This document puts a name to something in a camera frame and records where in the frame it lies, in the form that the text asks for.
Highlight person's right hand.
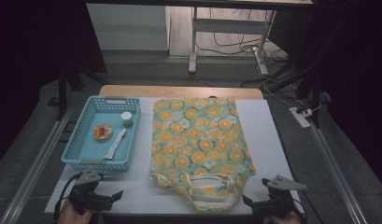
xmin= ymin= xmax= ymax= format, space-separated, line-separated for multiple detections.
xmin=268 ymin=210 xmax=303 ymax=224

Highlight blue plastic basket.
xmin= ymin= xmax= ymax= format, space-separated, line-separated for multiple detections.
xmin=61 ymin=95 xmax=142 ymax=173

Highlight metal floor rail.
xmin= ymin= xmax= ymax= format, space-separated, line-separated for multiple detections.
xmin=0 ymin=102 xmax=77 ymax=224
xmin=307 ymin=123 xmax=370 ymax=224

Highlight person's left hand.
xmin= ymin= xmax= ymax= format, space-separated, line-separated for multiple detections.
xmin=56 ymin=200 xmax=95 ymax=224

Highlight orange print tote bag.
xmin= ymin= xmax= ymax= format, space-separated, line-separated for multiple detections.
xmin=149 ymin=96 xmax=258 ymax=216

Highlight round tin with red centre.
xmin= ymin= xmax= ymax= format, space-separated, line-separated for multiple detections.
xmin=92 ymin=123 xmax=114 ymax=143

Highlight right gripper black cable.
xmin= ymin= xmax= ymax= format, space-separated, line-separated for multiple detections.
xmin=291 ymin=198 xmax=308 ymax=224

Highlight white cabinet panel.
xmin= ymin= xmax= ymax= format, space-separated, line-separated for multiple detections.
xmin=86 ymin=3 xmax=172 ymax=52

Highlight white tube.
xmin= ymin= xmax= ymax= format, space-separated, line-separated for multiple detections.
xmin=104 ymin=127 xmax=128 ymax=161

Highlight black floor cables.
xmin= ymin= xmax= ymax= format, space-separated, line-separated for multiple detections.
xmin=194 ymin=8 xmax=290 ymax=64

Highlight white floor cable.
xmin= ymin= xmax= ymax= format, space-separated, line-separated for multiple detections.
xmin=256 ymin=61 xmax=322 ymax=114

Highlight white desk frame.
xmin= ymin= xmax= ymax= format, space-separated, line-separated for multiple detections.
xmin=187 ymin=6 xmax=277 ymax=76

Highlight white table mat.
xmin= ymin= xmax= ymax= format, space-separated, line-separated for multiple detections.
xmin=44 ymin=96 xmax=305 ymax=217

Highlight black stand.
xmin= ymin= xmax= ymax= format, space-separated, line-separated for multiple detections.
xmin=47 ymin=62 xmax=111 ymax=121
xmin=266 ymin=55 xmax=332 ymax=129

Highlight small jar with white lid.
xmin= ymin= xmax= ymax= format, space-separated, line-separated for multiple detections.
xmin=120 ymin=110 xmax=134 ymax=129

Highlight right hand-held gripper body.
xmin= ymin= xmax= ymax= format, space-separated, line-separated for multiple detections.
xmin=256 ymin=175 xmax=308 ymax=220

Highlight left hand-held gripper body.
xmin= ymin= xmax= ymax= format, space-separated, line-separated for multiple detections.
xmin=68 ymin=170 xmax=114 ymax=217

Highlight white power strip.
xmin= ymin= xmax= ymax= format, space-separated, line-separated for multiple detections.
xmin=288 ymin=105 xmax=315 ymax=130

